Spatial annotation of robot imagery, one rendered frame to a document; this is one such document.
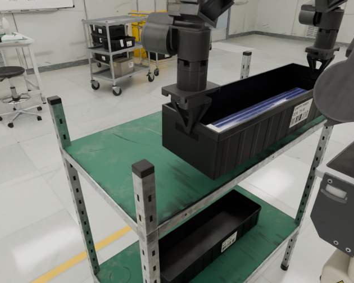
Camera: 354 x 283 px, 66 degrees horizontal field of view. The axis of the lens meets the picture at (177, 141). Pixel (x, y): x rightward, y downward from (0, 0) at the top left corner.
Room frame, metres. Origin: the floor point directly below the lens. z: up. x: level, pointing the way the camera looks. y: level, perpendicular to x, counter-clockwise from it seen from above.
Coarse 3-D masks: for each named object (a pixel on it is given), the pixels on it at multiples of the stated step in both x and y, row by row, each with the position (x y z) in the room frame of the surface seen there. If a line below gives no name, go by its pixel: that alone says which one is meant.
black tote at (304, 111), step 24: (264, 72) 0.83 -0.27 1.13; (288, 72) 0.93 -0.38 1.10; (216, 96) 0.69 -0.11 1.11; (240, 96) 0.76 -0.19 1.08; (264, 96) 0.85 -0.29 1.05; (312, 96) 0.69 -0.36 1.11; (168, 120) 0.56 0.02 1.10; (216, 120) 0.70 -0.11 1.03; (264, 120) 0.54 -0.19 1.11; (288, 120) 0.62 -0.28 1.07; (312, 120) 0.73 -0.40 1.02; (168, 144) 0.56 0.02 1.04; (192, 144) 0.49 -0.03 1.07; (216, 144) 0.45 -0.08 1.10; (240, 144) 0.49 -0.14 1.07; (264, 144) 0.56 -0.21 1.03; (216, 168) 0.45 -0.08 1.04
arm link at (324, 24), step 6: (318, 12) 0.90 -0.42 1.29; (330, 12) 0.85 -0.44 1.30; (336, 12) 0.85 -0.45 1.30; (342, 12) 0.85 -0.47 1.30; (318, 18) 0.90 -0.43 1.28; (324, 18) 0.86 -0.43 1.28; (330, 18) 0.85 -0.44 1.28; (336, 18) 0.85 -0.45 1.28; (342, 18) 0.86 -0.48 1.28; (324, 24) 0.86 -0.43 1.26; (330, 24) 0.85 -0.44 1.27; (336, 24) 0.85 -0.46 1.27
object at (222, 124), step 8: (296, 88) 0.88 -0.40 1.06; (280, 96) 0.80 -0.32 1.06; (288, 96) 0.80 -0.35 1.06; (296, 96) 0.81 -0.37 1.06; (256, 104) 0.73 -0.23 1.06; (264, 104) 0.74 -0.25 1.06; (272, 104) 0.74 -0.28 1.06; (240, 112) 0.68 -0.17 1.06; (248, 112) 0.68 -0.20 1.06; (256, 112) 0.68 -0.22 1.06; (224, 120) 0.63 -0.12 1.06; (232, 120) 0.63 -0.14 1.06; (240, 120) 0.63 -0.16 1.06; (216, 128) 0.59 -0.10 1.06; (224, 128) 0.59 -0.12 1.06
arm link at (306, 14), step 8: (312, 0) 0.95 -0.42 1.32; (320, 0) 0.84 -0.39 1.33; (328, 0) 0.83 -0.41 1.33; (344, 0) 0.86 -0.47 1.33; (304, 8) 0.94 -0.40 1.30; (312, 8) 0.91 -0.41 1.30; (320, 8) 0.85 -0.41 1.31; (328, 8) 0.84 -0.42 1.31; (304, 16) 0.93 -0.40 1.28; (312, 16) 0.90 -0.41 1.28; (304, 24) 0.95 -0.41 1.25; (312, 24) 0.91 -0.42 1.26
